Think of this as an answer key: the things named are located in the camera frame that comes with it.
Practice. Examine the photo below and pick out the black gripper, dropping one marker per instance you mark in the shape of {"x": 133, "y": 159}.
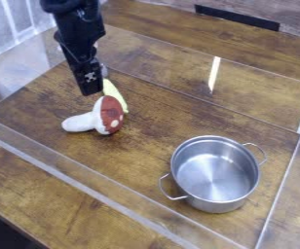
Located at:
{"x": 80, "y": 30}

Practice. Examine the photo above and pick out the brown and white plush mushroom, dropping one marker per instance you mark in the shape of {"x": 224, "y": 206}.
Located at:
{"x": 105, "y": 118}

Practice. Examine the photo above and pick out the silver pot with handles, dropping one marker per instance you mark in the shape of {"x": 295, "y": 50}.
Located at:
{"x": 216, "y": 172}

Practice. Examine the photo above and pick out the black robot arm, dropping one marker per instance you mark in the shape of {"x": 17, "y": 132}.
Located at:
{"x": 56, "y": 7}

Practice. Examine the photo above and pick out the black bar on table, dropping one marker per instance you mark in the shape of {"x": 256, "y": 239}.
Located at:
{"x": 257, "y": 22}

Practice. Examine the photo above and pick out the clear acrylic front barrier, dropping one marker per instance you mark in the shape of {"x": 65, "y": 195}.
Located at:
{"x": 146, "y": 211}

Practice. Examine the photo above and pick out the spoon with yellow handle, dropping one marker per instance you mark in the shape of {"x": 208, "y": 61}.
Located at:
{"x": 110, "y": 89}

